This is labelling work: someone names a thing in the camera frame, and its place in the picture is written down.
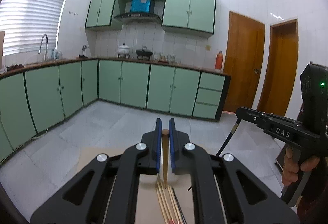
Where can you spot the plain wooden door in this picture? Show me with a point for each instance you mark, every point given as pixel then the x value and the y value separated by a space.
pixel 279 70

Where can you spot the cardboard sheet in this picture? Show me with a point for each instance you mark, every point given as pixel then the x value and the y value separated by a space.
pixel 2 44

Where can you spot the bottles beside sink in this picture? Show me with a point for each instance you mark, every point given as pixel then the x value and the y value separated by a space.
pixel 57 54

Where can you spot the black chopstick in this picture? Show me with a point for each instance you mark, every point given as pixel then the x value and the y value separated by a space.
pixel 226 139
pixel 179 204
pixel 175 204

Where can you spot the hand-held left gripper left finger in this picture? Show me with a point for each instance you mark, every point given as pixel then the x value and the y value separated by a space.
pixel 158 147

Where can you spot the steel kitchen faucet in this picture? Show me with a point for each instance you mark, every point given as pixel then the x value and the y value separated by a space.
pixel 45 44

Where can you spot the black range hood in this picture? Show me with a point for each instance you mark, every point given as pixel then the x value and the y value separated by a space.
pixel 138 17

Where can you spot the white window blind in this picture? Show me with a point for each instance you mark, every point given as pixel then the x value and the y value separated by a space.
pixel 33 8

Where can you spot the person's right hand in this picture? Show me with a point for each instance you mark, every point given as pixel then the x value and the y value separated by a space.
pixel 289 172

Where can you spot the red thermos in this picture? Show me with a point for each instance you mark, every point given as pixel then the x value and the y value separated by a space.
pixel 218 61

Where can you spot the green base cabinets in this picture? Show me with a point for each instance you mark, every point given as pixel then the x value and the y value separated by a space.
pixel 133 85

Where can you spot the wall hooks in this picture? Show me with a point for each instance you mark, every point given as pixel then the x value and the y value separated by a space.
pixel 72 13

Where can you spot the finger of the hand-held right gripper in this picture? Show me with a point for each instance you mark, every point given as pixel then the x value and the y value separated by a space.
pixel 249 115
pixel 284 119

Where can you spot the glass jar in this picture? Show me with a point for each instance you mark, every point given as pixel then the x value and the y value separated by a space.
pixel 171 58
pixel 157 57

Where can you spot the green wall cabinets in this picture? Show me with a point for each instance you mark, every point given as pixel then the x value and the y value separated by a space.
pixel 179 8

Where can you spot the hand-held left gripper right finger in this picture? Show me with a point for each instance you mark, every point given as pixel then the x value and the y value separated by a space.
pixel 172 147

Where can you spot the black wok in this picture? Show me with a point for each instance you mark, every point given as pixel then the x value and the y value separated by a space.
pixel 144 53

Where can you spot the white cooking pot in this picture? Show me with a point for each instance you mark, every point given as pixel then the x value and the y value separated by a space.
pixel 123 51

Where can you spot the plain wooden chopstick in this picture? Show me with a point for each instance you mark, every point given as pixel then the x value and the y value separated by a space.
pixel 165 157

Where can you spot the blue box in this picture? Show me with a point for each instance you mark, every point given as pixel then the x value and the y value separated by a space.
pixel 140 4

